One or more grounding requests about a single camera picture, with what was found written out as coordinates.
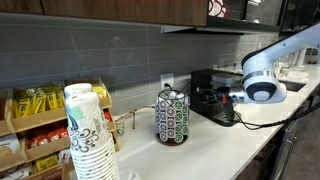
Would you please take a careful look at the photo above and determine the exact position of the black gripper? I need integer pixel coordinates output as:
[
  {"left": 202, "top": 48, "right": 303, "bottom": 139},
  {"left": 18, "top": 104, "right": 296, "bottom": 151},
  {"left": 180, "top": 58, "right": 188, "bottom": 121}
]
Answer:
[{"left": 196, "top": 87, "right": 231, "bottom": 104}]

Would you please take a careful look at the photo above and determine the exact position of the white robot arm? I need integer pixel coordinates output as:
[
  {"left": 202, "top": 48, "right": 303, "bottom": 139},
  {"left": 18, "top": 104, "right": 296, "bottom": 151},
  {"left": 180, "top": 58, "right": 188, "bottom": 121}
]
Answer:
[{"left": 196, "top": 23, "right": 320, "bottom": 104}]

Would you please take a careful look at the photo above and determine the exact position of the black Keurig coffee maker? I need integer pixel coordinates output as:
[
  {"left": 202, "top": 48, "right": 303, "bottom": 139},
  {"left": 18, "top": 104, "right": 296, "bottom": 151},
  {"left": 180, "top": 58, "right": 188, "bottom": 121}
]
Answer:
[{"left": 190, "top": 69, "right": 242, "bottom": 127}]

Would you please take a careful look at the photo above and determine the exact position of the stack of paper cups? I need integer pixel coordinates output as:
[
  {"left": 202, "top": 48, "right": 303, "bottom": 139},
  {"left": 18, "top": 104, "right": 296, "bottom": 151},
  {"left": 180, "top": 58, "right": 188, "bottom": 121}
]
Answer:
[{"left": 64, "top": 83, "right": 120, "bottom": 180}]

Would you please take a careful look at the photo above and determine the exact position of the bamboo tea bag organizer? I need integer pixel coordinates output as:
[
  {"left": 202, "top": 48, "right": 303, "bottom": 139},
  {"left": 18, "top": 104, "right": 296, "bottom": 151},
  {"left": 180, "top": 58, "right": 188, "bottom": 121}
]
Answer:
[{"left": 0, "top": 78, "right": 114, "bottom": 171}]

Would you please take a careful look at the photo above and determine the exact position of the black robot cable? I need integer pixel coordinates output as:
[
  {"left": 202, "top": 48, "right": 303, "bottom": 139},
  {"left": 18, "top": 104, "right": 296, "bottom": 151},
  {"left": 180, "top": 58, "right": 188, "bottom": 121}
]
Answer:
[{"left": 233, "top": 101, "right": 320, "bottom": 131}]

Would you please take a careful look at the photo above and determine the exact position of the wire coffee pod carousel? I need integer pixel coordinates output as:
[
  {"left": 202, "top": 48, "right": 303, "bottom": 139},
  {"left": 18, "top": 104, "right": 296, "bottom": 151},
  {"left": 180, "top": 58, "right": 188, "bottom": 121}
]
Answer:
[{"left": 155, "top": 89, "right": 190, "bottom": 146}]

